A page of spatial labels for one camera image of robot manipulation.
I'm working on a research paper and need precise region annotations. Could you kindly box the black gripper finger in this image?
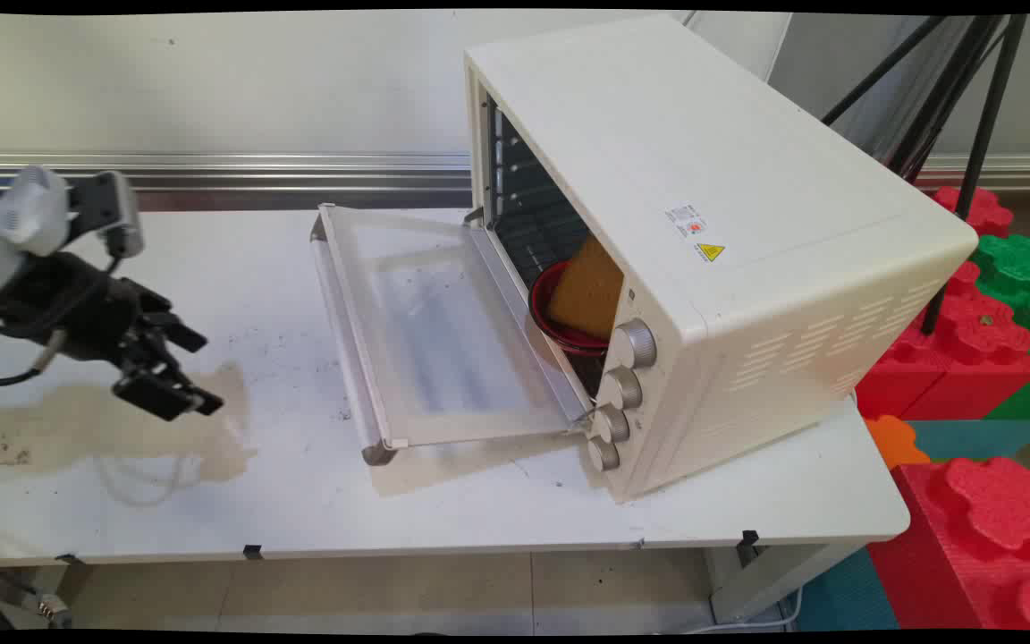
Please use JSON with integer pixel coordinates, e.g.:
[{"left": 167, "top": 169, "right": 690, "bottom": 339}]
[
  {"left": 142, "top": 309, "right": 209, "bottom": 353},
  {"left": 112, "top": 356, "right": 224, "bottom": 422}
]

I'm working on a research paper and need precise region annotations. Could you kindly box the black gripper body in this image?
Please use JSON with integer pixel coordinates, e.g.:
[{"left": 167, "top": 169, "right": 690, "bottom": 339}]
[{"left": 0, "top": 253, "right": 174, "bottom": 370}]

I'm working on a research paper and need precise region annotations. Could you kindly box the glass oven door with handle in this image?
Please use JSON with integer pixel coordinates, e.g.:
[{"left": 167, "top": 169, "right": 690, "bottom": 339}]
[{"left": 309, "top": 204, "right": 597, "bottom": 467}]

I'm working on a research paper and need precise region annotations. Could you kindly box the red bowl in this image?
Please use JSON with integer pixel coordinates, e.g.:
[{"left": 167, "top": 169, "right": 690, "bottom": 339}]
[{"left": 528, "top": 261, "right": 612, "bottom": 358}]

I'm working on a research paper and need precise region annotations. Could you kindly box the large silver oven knob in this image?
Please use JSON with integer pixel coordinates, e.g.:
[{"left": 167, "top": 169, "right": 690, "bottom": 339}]
[{"left": 612, "top": 319, "right": 658, "bottom": 370}]

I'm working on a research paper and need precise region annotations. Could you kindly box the white label sticker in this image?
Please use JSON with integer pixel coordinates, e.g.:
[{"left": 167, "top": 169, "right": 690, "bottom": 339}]
[{"left": 664, "top": 204, "right": 707, "bottom": 240}]

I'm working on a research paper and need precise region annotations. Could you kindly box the cream toaster oven body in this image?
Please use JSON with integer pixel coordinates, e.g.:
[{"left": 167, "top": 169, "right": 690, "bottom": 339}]
[{"left": 464, "top": 13, "right": 979, "bottom": 504}]

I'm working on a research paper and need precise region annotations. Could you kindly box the white board panel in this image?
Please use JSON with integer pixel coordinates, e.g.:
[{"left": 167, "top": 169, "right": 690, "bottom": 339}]
[{"left": 683, "top": 11, "right": 794, "bottom": 83}]

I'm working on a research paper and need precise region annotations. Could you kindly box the white table leg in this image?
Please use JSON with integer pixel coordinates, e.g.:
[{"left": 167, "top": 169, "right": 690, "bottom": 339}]
[{"left": 705, "top": 539, "right": 871, "bottom": 625}]

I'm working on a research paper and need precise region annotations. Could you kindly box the teal floor mat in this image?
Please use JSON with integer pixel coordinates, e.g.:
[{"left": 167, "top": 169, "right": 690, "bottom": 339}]
[{"left": 790, "top": 547, "right": 901, "bottom": 632}]

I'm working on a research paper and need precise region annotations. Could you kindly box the orange foam piece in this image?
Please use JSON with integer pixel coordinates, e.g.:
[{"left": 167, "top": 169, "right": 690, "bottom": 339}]
[{"left": 864, "top": 414, "right": 933, "bottom": 471}]

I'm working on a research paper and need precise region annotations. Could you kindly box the teal foam mat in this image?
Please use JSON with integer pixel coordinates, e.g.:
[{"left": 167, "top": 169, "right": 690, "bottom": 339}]
[{"left": 904, "top": 419, "right": 1030, "bottom": 463}]

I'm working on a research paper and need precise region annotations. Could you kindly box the small red foam block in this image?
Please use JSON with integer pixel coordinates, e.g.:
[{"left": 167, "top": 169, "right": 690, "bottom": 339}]
[{"left": 930, "top": 185, "right": 1015, "bottom": 239}]

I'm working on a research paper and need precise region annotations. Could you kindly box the black tripod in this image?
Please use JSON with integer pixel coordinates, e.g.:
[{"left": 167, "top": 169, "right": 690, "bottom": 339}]
[{"left": 822, "top": 13, "right": 1028, "bottom": 337}]

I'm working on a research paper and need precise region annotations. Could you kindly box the large red foam block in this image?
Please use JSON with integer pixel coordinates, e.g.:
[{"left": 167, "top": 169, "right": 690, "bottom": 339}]
[{"left": 867, "top": 456, "right": 1030, "bottom": 632}]

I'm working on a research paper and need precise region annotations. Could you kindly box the green foam block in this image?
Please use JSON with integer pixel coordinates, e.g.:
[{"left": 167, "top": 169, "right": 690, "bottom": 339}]
[{"left": 969, "top": 233, "right": 1030, "bottom": 421}]

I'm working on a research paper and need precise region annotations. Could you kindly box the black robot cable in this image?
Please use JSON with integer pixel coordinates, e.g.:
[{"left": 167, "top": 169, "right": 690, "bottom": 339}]
[{"left": 0, "top": 329, "right": 65, "bottom": 388}]

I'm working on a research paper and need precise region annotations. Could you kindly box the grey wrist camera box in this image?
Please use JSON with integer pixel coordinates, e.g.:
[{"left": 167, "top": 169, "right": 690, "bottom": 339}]
[{"left": 68, "top": 171, "right": 146, "bottom": 260}]

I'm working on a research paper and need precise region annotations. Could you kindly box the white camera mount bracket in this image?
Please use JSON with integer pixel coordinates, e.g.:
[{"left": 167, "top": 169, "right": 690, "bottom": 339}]
[{"left": 0, "top": 165, "right": 74, "bottom": 258}]

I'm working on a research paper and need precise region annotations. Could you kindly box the black cable with metal connector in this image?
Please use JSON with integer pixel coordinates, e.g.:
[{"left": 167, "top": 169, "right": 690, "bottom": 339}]
[{"left": 0, "top": 552, "right": 74, "bottom": 630}]

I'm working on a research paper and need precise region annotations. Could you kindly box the white floor cable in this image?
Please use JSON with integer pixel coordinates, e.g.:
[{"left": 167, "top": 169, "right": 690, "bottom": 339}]
[{"left": 658, "top": 586, "right": 804, "bottom": 635}]

